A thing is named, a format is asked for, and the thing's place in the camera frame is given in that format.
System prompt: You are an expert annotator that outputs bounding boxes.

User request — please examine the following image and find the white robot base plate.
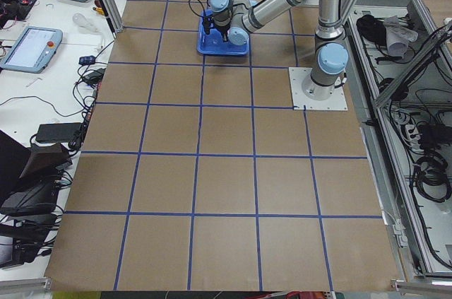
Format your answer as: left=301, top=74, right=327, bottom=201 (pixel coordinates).
left=288, top=67, right=348, bottom=112

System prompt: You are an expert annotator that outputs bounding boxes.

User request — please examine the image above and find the black power adapter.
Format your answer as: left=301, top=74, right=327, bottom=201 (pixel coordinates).
left=35, top=122, right=82, bottom=143

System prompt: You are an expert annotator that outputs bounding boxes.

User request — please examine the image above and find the black braided camera cable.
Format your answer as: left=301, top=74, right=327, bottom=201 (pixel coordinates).
left=188, top=0, right=213, bottom=28

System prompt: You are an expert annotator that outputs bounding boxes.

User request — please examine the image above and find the near teach pendant tablet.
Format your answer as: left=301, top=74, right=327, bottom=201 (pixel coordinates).
left=1, top=26, right=63, bottom=74

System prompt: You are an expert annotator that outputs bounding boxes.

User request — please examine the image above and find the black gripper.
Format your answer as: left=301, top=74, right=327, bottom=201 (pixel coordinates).
left=220, top=27, right=229, bottom=42

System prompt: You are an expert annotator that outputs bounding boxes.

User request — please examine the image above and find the blue plastic tray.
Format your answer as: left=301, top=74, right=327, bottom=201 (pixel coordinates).
left=197, top=18, right=249, bottom=56

